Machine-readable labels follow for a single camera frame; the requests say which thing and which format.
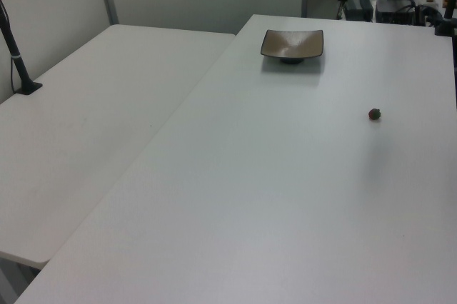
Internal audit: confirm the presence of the square brown ceramic plate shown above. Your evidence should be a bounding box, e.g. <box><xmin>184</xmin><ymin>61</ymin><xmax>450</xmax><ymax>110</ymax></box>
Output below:
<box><xmin>260</xmin><ymin>29</ymin><xmax>324</xmax><ymax>66</ymax></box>

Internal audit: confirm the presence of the white side table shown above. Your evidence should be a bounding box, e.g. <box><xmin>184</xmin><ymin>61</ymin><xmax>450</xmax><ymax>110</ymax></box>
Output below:
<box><xmin>0</xmin><ymin>24</ymin><xmax>236</xmax><ymax>270</ymax></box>

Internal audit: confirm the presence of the dark grey power adapter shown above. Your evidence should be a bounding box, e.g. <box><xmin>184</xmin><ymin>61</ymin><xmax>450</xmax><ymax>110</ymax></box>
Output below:
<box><xmin>343</xmin><ymin>0</ymin><xmax>375</xmax><ymax>21</ymax></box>

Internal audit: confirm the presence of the black electronics box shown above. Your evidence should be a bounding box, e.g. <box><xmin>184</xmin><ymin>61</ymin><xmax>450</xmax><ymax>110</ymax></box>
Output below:
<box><xmin>375</xmin><ymin>0</ymin><xmax>418</xmax><ymax>24</ymax></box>

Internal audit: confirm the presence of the thin black stand cable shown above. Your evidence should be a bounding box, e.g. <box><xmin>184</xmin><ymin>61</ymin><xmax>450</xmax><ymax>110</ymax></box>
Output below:
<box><xmin>9</xmin><ymin>54</ymin><xmax>18</xmax><ymax>94</ymax></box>

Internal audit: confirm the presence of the black camera stand pole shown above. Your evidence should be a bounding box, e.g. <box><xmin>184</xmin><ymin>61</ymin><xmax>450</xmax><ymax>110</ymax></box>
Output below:
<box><xmin>0</xmin><ymin>0</ymin><xmax>43</xmax><ymax>96</ymax></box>

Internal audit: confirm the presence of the black table clamp mount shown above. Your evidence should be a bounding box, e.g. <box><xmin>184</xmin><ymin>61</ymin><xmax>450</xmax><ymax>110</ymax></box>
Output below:
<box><xmin>432</xmin><ymin>0</ymin><xmax>457</xmax><ymax>37</ymax></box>

